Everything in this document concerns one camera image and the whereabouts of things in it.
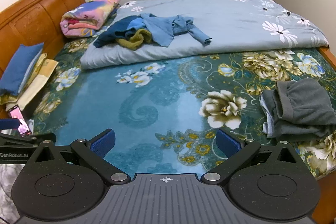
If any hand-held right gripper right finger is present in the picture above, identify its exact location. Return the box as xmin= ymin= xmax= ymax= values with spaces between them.
xmin=200 ymin=128 xmax=315 ymax=186

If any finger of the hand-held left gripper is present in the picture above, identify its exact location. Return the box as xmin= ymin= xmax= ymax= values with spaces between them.
xmin=0 ymin=119 xmax=22 ymax=130
xmin=0 ymin=133 xmax=57 ymax=145

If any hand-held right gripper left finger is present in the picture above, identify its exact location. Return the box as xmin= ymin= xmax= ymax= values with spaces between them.
xmin=25 ymin=128 xmax=132 ymax=185

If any blue fleece garment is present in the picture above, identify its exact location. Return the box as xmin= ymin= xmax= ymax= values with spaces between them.
xmin=93 ymin=15 xmax=147 ymax=48

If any smartphone with pink screen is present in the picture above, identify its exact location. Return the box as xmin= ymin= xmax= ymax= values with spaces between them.
xmin=6 ymin=105 xmax=32 ymax=136

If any white grey patterned cloth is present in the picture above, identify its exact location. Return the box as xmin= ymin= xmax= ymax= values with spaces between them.
xmin=0 ymin=163 xmax=27 ymax=224

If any pale grey garment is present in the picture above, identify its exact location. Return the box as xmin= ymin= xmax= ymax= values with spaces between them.
xmin=259 ymin=92 xmax=276 ymax=135

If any cream pillow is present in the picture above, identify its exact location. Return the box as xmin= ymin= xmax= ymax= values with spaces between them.
xmin=0 ymin=52 xmax=59 ymax=112

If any blue folded cloth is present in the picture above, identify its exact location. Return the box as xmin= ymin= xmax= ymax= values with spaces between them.
xmin=0 ymin=42 xmax=45 ymax=96

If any teal floral bed sheet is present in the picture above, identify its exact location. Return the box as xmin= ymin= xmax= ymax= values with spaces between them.
xmin=31 ymin=27 xmax=336 ymax=180

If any dark grey garment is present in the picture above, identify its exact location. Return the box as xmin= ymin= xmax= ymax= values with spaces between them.
xmin=262 ymin=79 xmax=336 ymax=138

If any wooden bed headboard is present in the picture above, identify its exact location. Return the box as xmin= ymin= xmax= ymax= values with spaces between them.
xmin=0 ymin=0 xmax=87 ymax=119

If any olive green garment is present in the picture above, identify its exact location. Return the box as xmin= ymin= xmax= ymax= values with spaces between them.
xmin=115 ymin=28 xmax=154 ymax=51

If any grey floral quilt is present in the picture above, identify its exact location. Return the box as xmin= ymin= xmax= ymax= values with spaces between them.
xmin=80 ymin=0 xmax=330 ymax=70

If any light blue shirt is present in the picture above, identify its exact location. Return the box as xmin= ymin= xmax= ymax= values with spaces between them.
xmin=140 ymin=13 xmax=213 ymax=47

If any pink folded blanket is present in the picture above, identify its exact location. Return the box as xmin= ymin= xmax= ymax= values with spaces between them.
xmin=60 ymin=0 xmax=124 ymax=38

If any wooden bed side rail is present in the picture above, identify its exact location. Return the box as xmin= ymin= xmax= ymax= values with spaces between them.
xmin=318 ymin=45 xmax=336 ymax=69

